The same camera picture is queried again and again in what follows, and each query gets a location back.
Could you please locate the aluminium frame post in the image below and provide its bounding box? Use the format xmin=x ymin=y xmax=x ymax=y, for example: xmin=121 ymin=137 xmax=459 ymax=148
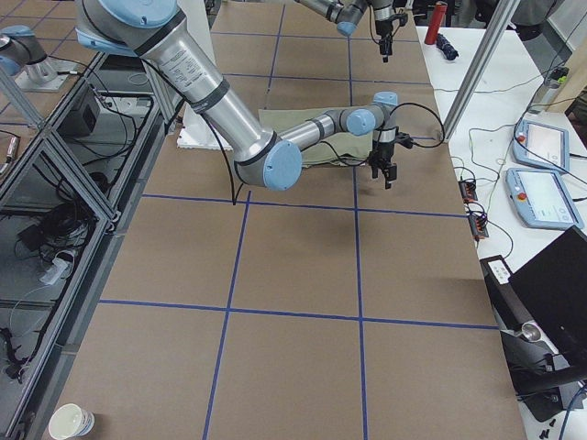
xmin=444 ymin=0 xmax=520 ymax=142

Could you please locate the teach pendant tablet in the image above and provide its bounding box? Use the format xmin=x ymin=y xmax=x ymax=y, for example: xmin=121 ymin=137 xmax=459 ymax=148
xmin=512 ymin=119 xmax=570 ymax=173
xmin=505 ymin=168 xmax=584 ymax=230

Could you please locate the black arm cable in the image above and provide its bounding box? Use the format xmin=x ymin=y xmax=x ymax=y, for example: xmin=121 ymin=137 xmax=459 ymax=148
xmin=208 ymin=102 xmax=447 ymax=206

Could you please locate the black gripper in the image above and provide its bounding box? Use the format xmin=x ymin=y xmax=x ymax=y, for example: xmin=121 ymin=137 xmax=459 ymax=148
xmin=374 ymin=18 xmax=393 ymax=63
xmin=369 ymin=140 xmax=397 ymax=190

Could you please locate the olive green long-sleeve shirt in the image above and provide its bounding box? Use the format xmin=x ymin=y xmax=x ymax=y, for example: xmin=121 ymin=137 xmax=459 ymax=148
xmin=258 ymin=108 xmax=372 ymax=168

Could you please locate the upper teach pendant tablet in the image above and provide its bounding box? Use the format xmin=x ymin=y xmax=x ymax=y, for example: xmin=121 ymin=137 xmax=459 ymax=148
xmin=512 ymin=119 xmax=570 ymax=173

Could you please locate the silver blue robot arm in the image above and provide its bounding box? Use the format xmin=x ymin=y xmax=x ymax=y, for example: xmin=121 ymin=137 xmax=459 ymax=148
xmin=76 ymin=1 xmax=399 ymax=191
xmin=297 ymin=0 xmax=407 ymax=63

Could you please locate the black orange electronics module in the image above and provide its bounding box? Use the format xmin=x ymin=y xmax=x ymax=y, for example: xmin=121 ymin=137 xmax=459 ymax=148
xmin=458 ymin=180 xmax=478 ymax=204

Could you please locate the lower teach pendant tablet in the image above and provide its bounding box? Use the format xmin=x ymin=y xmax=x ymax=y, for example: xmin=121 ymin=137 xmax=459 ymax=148
xmin=505 ymin=168 xmax=584 ymax=230

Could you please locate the aluminium rail frame structure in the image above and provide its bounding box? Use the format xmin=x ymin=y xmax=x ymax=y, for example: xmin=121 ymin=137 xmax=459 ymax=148
xmin=1 ymin=53 xmax=182 ymax=439

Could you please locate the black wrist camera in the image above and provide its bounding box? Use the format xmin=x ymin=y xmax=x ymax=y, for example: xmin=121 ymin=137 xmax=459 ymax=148
xmin=393 ymin=132 xmax=414 ymax=149
xmin=392 ymin=12 xmax=408 ymax=28

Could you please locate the paper coffee cup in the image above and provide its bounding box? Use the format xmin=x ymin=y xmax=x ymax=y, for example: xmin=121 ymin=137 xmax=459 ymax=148
xmin=48 ymin=403 xmax=95 ymax=440

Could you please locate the black laptop computer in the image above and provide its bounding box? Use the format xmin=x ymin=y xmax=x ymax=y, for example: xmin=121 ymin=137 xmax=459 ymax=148
xmin=509 ymin=226 xmax=586 ymax=365

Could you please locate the folded dark blue umbrella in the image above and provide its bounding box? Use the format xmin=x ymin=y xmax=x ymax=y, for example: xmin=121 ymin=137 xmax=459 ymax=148
xmin=436 ymin=33 xmax=459 ymax=61

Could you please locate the red cylindrical bottle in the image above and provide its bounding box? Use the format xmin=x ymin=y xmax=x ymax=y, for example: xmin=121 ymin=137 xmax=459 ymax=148
xmin=424 ymin=1 xmax=449 ymax=46

